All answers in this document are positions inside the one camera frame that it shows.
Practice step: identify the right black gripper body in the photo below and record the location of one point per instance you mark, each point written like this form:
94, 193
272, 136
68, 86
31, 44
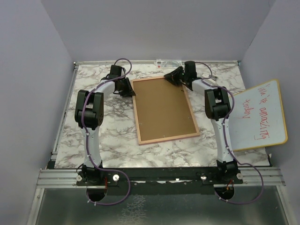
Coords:
185, 77

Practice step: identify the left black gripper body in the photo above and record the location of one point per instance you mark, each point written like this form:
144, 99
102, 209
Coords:
123, 91

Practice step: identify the brown cardboard backing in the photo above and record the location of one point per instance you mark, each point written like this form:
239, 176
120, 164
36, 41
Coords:
165, 110

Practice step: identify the pink picture frame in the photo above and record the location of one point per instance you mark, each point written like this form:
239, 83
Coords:
165, 110

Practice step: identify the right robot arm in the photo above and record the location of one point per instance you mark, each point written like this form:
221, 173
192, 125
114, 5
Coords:
217, 108

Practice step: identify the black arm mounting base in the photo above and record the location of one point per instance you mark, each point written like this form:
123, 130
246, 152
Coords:
156, 181

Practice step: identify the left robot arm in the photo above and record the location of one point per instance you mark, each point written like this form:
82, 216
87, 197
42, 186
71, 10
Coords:
89, 114

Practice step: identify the small label card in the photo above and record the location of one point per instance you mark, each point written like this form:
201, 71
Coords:
168, 64

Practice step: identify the white marker eraser piece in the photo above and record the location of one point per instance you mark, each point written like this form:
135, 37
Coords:
207, 76

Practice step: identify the yellow rimmed whiteboard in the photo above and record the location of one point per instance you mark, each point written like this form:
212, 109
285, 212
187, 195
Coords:
258, 119

